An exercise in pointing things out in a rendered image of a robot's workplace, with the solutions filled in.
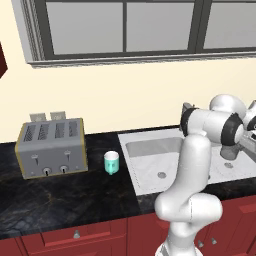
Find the teal mug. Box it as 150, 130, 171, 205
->
103, 150, 121, 176

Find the white double-basin sink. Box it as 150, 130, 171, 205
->
117, 127, 256, 197

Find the grey four-slot toaster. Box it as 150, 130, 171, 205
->
14, 117, 90, 181

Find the brown-grey cup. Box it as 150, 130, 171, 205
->
219, 144, 242, 161

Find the grey window with dark frame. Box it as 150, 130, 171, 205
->
11, 0, 256, 70

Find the dark red wall cupboard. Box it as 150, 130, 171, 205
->
0, 41, 9, 80

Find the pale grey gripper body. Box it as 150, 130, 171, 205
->
240, 131, 256, 154

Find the grey wall socket plate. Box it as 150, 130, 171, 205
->
49, 110, 67, 121
29, 112, 48, 123

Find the red drawer front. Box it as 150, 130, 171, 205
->
0, 236, 22, 256
19, 217, 130, 256

